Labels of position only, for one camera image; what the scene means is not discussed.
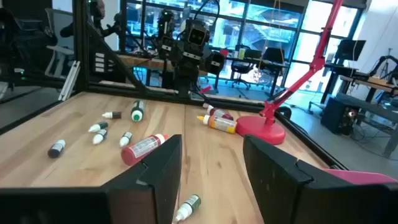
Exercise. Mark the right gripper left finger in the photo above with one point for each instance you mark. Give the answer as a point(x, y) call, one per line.
point(161, 174)

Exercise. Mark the large green coloring bottle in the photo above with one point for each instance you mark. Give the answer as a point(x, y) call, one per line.
point(137, 110)

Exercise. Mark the black metal table frame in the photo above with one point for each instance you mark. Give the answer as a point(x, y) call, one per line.
point(81, 62)

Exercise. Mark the large dark red coloring bottle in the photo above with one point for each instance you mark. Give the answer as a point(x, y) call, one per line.
point(219, 112)

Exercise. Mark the small black coloring bottle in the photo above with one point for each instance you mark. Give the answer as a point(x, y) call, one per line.
point(100, 137)
point(125, 139)

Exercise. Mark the small purple coloring bottle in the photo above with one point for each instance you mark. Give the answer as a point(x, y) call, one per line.
point(56, 149)

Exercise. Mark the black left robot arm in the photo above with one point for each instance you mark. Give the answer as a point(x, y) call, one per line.
point(186, 77)

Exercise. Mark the black desk monitor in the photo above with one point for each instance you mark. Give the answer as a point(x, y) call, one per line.
point(350, 49)

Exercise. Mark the red desk lamp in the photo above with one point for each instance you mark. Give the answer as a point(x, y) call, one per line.
point(261, 132)

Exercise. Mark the small dark green coloring bottle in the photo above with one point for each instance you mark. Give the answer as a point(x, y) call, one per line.
point(99, 127)

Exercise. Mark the aluminium extrusion bar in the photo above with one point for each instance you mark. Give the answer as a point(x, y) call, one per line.
point(70, 81)

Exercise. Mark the large red-orange coloring bottle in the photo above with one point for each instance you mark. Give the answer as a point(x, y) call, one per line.
point(140, 151)

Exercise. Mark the grey office chair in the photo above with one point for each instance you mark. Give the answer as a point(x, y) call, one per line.
point(59, 46)

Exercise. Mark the black computer tower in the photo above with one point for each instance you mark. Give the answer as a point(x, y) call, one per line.
point(337, 115)

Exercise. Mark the black office chair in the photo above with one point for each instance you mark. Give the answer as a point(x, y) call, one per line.
point(273, 57)
point(239, 70)

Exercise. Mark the large yellow coloring bottle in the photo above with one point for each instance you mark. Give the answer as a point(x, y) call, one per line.
point(219, 124)

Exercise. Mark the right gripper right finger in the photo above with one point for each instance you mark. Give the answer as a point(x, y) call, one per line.
point(270, 180)

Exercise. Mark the pink plastic bin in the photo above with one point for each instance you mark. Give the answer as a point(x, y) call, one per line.
point(357, 176)

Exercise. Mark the small brown coloring bottle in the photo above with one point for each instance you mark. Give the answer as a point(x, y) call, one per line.
point(112, 115)

